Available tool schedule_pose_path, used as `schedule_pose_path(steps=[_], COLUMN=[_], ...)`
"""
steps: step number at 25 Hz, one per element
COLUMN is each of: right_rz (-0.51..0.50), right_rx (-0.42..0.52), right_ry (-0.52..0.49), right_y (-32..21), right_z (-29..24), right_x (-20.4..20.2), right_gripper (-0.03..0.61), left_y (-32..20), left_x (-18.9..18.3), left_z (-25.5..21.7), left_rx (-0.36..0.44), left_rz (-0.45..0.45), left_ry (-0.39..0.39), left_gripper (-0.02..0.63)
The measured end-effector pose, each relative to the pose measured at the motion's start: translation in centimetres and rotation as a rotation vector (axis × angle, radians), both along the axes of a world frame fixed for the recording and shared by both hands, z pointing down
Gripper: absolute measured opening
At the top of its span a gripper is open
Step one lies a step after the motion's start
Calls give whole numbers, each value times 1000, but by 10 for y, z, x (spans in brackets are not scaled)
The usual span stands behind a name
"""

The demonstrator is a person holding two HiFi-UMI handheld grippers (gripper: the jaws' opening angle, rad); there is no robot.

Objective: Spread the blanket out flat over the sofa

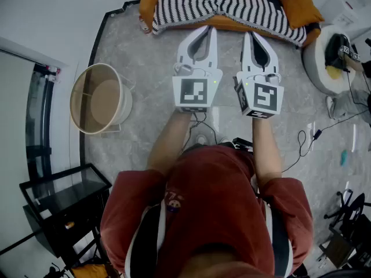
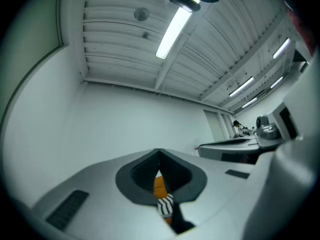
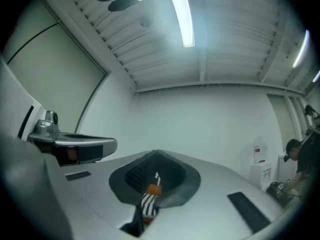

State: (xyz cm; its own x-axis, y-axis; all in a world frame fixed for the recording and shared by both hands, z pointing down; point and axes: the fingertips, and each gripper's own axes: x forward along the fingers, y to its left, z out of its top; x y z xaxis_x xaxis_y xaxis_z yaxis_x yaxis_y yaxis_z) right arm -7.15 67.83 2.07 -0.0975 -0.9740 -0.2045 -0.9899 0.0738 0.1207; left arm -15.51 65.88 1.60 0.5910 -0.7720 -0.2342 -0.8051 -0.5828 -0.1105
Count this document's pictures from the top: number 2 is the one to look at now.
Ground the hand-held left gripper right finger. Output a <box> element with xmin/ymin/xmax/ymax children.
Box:
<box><xmin>158</xmin><ymin>148</ymin><xmax>256</xmax><ymax>240</ymax></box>

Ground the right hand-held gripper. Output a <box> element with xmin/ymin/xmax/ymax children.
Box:
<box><xmin>198</xmin><ymin>55</ymin><xmax>320</xmax><ymax>240</ymax></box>

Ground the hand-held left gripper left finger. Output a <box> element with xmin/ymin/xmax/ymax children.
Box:
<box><xmin>31</xmin><ymin>148</ymin><xmax>177</xmax><ymax>240</ymax></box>

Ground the orange sofa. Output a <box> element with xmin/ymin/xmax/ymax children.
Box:
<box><xmin>152</xmin><ymin>175</ymin><xmax>174</xmax><ymax>226</ymax></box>

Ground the white door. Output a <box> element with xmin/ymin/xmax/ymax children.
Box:
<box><xmin>203</xmin><ymin>109</ymin><xmax>226</xmax><ymax>143</ymax></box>

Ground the ceiling light tube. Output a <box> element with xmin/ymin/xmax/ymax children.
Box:
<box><xmin>228</xmin><ymin>76</ymin><xmax>255</xmax><ymax>98</ymax></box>
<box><xmin>240</xmin><ymin>96</ymin><xmax>259</xmax><ymax>109</ymax></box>
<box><xmin>269</xmin><ymin>76</ymin><xmax>285</xmax><ymax>90</ymax></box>
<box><xmin>155</xmin><ymin>5</ymin><xmax>194</xmax><ymax>60</ymax></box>
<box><xmin>272</xmin><ymin>37</ymin><xmax>291</xmax><ymax>60</ymax></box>

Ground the red shirt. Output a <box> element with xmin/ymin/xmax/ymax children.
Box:
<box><xmin>284</xmin><ymin>0</ymin><xmax>317</xmax><ymax>58</ymax></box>

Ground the round ceiling smoke detector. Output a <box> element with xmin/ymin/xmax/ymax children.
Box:
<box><xmin>133</xmin><ymin>6</ymin><xmax>151</xmax><ymax>22</ymax></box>

